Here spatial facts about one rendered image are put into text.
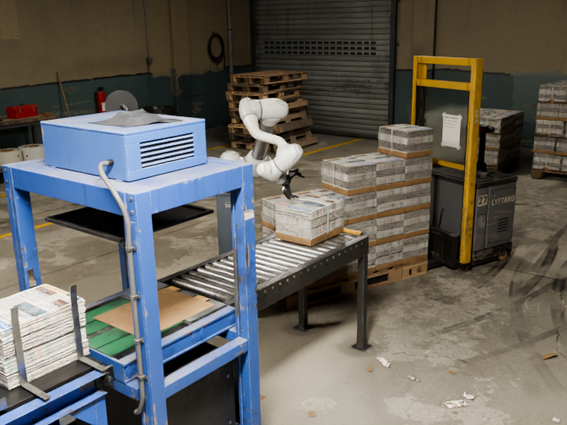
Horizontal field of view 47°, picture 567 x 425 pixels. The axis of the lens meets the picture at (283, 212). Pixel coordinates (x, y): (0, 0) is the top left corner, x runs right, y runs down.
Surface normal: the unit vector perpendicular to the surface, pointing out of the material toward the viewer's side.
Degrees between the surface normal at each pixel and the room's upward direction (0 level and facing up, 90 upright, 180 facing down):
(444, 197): 90
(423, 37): 90
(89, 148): 90
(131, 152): 90
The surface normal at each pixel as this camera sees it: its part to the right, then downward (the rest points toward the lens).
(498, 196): 0.51, 0.23
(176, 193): 0.78, 0.16
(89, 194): -0.62, 0.23
